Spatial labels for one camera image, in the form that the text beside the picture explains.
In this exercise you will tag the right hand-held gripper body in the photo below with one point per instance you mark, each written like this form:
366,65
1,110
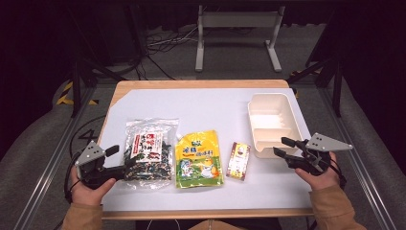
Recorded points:
322,143

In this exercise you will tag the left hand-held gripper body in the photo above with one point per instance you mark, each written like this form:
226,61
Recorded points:
91,153

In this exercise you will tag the white plastic container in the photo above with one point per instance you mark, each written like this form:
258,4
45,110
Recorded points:
271,121

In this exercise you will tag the clear dried seaweed bag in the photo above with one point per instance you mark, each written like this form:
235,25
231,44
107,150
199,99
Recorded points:
150,143

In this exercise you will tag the yellow spouted seasoning pouch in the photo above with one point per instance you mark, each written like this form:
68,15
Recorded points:
198,159

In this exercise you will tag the person's right hand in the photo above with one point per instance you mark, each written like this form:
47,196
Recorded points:
320,182

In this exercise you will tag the person's left hand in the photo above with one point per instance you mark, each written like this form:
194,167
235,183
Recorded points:
89,195

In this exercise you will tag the small brown yellow packet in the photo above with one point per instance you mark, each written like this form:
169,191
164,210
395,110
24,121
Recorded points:
238,161

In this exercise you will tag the black metal stand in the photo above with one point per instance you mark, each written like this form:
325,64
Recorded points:
76,86
336,89

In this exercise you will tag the yellow black hazard tape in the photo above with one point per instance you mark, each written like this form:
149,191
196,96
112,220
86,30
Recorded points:
65,94

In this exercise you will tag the white table mat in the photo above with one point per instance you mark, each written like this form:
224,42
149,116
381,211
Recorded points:
198,108

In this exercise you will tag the person's tan clothed lap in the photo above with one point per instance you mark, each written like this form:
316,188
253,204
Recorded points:
214,226

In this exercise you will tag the aluminium floor rail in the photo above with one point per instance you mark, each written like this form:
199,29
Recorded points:
51,163
357,159

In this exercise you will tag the white metal stand frame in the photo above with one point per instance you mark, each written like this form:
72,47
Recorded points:
237,19

